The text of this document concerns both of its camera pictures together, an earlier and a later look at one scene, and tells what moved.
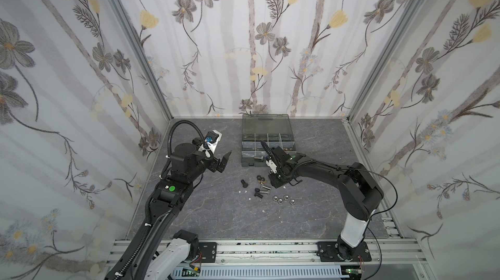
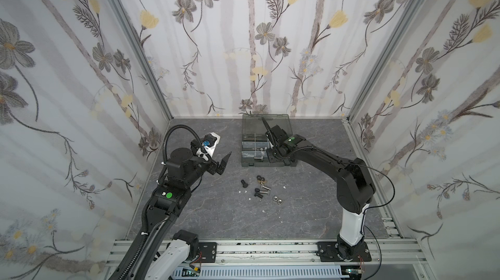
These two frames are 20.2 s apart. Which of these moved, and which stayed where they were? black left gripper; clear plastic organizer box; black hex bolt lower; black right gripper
Moved: black right gripper
Stayed: clear plastic organizer box; black hex bolt lower; black left gripper
